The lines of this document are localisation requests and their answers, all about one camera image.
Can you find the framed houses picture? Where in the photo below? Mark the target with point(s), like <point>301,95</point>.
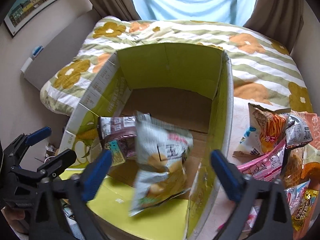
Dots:
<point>22,12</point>

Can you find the yellow black snack bag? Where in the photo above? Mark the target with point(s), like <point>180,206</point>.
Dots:
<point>299,216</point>

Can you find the left hand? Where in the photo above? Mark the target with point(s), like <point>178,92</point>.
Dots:
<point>13,217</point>

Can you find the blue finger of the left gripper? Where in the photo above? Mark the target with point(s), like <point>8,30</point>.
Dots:
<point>57,164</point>
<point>38,136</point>

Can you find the orange patterned snack bag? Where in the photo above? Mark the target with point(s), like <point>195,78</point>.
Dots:
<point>302,164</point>

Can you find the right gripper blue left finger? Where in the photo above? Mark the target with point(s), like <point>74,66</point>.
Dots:
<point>94,174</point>

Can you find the floral striped quilt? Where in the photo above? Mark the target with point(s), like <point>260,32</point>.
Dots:
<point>182,54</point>

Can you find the orange fries snack bag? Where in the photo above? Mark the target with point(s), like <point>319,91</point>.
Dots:
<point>265,131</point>

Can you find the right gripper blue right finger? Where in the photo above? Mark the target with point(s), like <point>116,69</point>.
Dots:
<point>230,177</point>

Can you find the silver barcode snack bag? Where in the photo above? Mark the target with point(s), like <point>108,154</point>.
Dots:
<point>297,132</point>

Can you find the white potato chip bag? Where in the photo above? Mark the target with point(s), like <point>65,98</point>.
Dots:
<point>161,151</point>

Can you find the grey headboard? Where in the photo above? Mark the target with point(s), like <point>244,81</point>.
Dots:
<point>61,49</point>

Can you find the brown right curtain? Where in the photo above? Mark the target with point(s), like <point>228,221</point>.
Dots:
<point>280,20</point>

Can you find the pink snack bag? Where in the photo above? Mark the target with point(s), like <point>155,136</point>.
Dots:
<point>265,167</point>

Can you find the blue white item on headboard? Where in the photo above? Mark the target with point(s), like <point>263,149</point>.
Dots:
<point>31,58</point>

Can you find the purple snack bag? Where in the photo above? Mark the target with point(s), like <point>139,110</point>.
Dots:
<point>118,135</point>

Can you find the green cardboard box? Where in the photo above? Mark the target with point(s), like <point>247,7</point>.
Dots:
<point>180,98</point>

